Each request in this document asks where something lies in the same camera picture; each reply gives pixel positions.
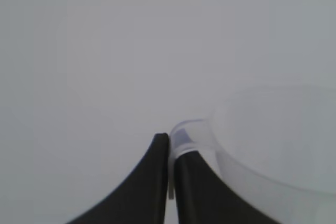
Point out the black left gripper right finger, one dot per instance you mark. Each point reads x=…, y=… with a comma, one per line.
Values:
x=204, y=197

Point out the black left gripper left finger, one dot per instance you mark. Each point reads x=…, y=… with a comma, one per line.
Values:
x=141, y=195

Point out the translucent plastic measuring cup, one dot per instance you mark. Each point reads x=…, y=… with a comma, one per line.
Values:
x=236, y=161

